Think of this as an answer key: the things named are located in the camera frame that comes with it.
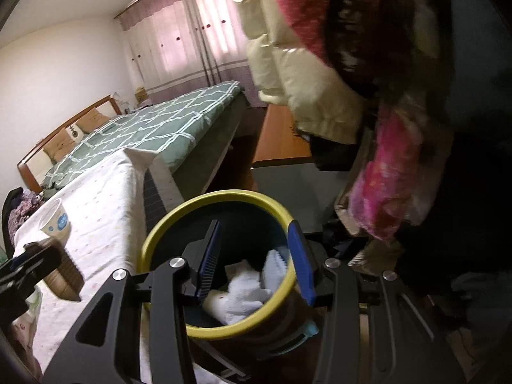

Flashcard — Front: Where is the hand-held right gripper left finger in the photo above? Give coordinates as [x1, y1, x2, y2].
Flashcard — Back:
[42, 219, 225, 384]

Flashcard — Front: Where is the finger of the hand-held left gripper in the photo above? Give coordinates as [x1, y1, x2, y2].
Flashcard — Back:
[0, 242, 62, 289]

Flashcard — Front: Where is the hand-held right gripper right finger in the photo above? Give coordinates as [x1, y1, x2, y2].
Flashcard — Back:
[287, 221, 467, 384]

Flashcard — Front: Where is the brown paper box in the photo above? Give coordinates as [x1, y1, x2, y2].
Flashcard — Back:
[42, 238, 85, 302]

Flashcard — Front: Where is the white blue label paper bowl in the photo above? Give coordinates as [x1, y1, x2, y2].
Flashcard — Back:
[38, 198, 73, 244]

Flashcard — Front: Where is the yellow rimmed trash bin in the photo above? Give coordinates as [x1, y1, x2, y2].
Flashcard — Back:
[136, 191, 323, 369]

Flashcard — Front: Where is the pile of clothes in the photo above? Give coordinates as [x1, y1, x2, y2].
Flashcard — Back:
[2, 187, 44, 244]

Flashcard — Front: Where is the wooden headboard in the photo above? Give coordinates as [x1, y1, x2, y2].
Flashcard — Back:
[17, 95, 121, 195]

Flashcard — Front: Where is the brown pillow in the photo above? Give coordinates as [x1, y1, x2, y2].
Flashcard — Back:
[43, 132, 76, 161]
[76, 108, 110, 132]

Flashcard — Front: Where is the pink plastic bag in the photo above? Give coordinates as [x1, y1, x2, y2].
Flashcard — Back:
[348, 104, 436, 241]

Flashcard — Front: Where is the wooden desk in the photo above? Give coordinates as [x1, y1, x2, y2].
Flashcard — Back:
[250, 104, 353, 228]

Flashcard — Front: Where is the bed with green plaid quilt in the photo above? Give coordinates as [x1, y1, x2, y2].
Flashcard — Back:
[42, 80, 257, 193]

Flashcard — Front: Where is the cream puffer jacket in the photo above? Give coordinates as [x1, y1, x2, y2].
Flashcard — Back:
[230, 0, 369, 145]

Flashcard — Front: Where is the black floral patterned garment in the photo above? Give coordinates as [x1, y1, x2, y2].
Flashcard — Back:
[328, 0, 457, 100]

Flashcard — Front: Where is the pink white curtain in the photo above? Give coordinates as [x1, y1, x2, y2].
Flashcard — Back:
[120, 0, 268, 107]

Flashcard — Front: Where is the dark teal garment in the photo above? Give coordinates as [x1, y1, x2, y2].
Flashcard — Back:
[396, 0, 512, 329]

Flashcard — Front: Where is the red dotted jacket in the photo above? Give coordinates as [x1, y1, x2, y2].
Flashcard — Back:
[262, 0, 380, 68]

